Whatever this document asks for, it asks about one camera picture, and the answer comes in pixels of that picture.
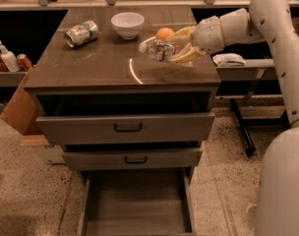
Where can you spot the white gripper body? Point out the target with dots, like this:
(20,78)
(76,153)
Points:
(207,33)

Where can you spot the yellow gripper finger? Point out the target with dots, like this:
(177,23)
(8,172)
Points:
(187,55)
(184,36)

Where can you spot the clear plastic water bottle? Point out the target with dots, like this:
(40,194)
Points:
(158,50)

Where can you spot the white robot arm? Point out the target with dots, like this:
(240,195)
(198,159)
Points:
(269,21)

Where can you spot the top grey drawer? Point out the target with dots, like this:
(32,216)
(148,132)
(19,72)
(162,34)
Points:
(126,129)

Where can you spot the grey drawer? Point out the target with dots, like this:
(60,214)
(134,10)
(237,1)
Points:
(141,202)
(126,129)
(133,159)

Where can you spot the grey drawer cabinet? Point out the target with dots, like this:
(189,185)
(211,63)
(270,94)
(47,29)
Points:
(109,76)

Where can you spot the middle grey drawer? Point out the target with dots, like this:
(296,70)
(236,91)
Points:
(133,159)

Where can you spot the bottom grey drawer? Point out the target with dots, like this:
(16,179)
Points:
(141,202)

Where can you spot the white pump bottle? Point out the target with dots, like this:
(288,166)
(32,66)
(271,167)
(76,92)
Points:
(9,59)

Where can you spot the orange fruit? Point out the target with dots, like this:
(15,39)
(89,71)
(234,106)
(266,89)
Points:
(163,33)

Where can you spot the folded white cloth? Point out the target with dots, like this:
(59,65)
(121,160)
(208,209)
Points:
(228,60)

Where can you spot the white bowl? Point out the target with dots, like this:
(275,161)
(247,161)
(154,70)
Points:
(128,25)

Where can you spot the crushed green soda can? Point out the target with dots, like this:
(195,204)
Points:
(81,34)

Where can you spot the white box on floor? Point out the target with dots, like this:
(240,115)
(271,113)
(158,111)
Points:
(48,153)

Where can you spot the brown cardboard box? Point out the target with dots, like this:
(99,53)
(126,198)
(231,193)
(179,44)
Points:
(20,112)

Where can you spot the black table leg frame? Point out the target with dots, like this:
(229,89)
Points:
(245,123)

